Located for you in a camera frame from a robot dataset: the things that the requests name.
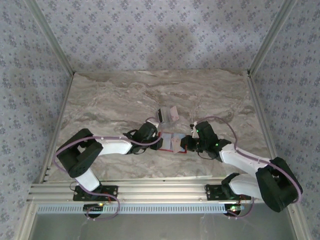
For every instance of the small clear plastic packet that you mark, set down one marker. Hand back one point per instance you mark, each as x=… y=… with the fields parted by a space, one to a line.
x=168 y=117

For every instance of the aluminium frame post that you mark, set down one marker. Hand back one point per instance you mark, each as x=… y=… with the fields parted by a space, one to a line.
x=52 y=40
x=271 y=40

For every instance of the pink credit card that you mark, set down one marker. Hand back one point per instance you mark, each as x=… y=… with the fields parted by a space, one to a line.
x=174 y=113
x=176 y=145

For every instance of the aluminium mounting rail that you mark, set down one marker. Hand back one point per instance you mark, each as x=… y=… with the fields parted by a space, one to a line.
x=160 y=191

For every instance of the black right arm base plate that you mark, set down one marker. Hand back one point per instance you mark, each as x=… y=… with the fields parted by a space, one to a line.
x=212 y=192

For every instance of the black control board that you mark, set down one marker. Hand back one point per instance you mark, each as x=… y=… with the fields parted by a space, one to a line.
x=232 y=210
x=93 y=209

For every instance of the red card holder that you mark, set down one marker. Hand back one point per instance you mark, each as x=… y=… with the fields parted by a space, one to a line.
x=166 y=142

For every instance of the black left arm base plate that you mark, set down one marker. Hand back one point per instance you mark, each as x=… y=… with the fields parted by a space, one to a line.
x=110 y=191

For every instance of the aluminium table side rail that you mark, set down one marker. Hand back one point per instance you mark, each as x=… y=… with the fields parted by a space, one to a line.
x=56 y=130
x=265 y=125

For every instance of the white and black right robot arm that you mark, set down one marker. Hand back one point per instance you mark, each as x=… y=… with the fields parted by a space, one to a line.
x=240 y=160

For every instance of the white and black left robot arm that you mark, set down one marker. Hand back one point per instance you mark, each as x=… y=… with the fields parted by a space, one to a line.
x=115 y=146

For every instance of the black left control board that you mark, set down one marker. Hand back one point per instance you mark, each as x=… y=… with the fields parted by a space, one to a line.
x=93 y=209

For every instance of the black right control board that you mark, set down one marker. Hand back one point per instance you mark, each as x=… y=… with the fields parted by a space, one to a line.
x=232 y=210

